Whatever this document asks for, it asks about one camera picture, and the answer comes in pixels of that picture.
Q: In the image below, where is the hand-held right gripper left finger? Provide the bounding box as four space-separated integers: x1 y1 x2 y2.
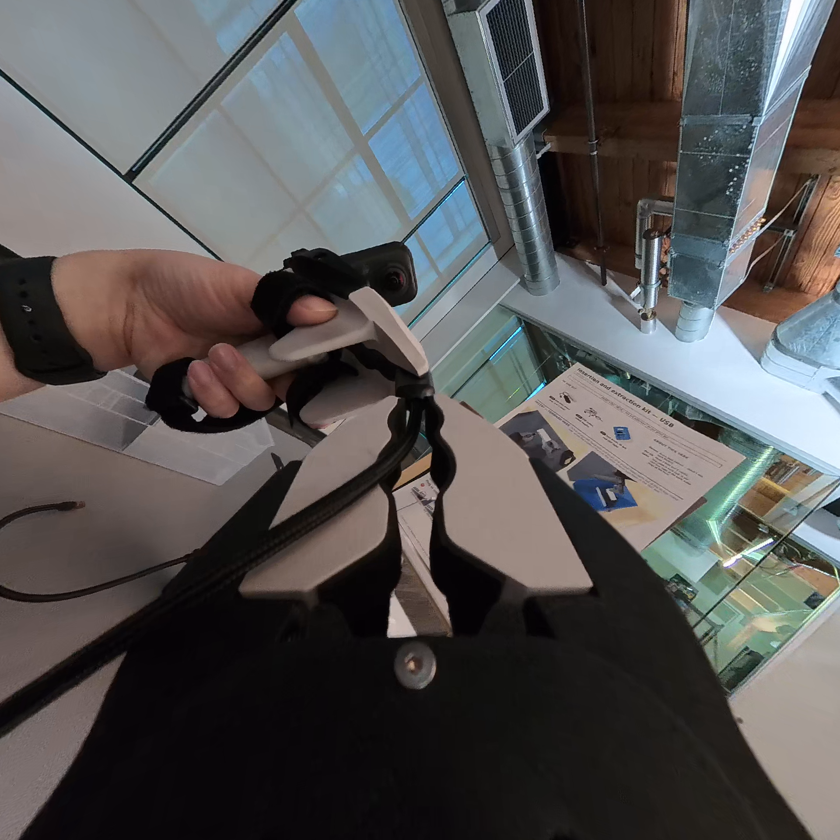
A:
238 395 404 635

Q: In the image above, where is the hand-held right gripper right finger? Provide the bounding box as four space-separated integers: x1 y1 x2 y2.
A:
428 394 595 635

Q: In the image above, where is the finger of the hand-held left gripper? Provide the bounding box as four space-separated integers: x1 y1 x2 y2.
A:
297 382 400 429
348 289 430 378

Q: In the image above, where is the silver-plug black USB cable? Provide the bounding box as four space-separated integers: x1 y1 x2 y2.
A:
0 375 437 736

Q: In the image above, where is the clear plastic bin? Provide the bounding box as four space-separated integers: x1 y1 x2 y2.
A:
0 371 277 487

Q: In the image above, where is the orange-plug USB cable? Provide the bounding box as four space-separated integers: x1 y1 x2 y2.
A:
0 500 198 603

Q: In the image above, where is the person's left hand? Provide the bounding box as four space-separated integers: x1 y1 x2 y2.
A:
52 249 339 421

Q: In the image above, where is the frosted glass window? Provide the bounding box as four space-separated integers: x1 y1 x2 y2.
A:
0 0 493 329

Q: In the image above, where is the wooden instruction board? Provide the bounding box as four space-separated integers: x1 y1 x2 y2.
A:
394 361 749 552

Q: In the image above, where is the silver pipe fitting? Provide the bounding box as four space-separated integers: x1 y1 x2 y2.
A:
633 197 677 336

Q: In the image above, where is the black wristband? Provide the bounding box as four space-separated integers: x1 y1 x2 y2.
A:
0 256 106 385

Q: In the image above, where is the round duct with grille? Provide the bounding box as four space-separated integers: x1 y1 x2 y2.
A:
443 0 562 296

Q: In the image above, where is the grey duct hood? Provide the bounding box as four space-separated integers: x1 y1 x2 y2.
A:
760 282 840 395

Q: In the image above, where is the rectangular metal air duct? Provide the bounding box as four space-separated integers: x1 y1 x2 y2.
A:
666 0 821 342

